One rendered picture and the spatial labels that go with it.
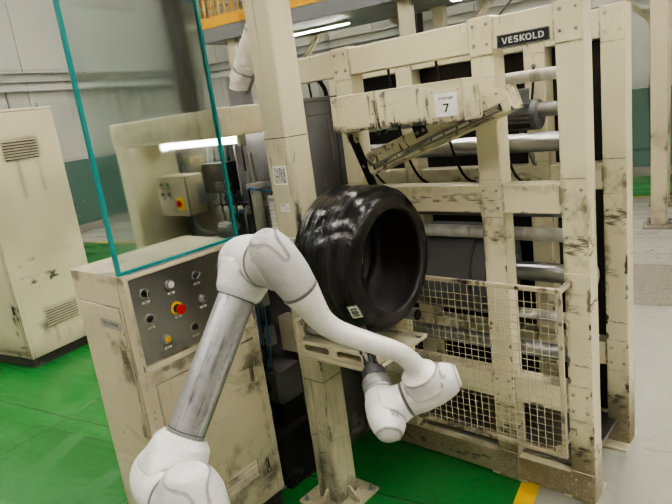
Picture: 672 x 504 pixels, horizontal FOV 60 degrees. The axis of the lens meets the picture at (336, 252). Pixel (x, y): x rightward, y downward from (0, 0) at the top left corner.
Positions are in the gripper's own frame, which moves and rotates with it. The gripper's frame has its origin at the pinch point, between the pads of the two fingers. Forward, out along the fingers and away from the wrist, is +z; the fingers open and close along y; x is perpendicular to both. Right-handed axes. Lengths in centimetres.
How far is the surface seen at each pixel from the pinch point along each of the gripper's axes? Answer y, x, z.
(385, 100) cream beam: -41, 42, 67
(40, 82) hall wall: 19, -476, 1000
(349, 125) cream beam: -34, 25, 77
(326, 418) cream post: 58, -40, 24
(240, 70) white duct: -59, -9, 132
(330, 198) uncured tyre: -28, 8, 43
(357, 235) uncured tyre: -21.8, 12.3, 22.7
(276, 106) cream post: -57, 4, 73
